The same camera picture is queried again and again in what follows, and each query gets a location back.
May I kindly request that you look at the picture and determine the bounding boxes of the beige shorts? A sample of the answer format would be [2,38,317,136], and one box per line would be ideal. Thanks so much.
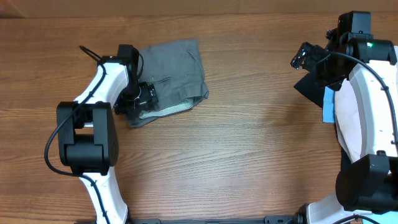
[334,45,398,164]

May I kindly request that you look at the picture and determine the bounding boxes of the light blue garment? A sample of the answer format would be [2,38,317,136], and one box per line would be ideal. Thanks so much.
[322,87,335,123]

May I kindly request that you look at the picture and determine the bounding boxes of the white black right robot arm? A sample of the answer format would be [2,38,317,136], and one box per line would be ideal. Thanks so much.
[290,11,397,223]

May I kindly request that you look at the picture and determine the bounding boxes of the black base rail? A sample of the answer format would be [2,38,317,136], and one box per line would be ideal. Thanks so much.
[126,213,307,224]

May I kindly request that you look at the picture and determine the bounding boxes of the grey shorts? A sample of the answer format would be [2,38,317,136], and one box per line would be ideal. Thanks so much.
[126,39,209,128]

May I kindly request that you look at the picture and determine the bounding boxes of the black folded garment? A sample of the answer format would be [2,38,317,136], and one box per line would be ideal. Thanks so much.
[294,73,325,108]

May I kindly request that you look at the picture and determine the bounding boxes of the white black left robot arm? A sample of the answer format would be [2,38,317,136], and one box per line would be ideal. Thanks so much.
[49,44,158,223]

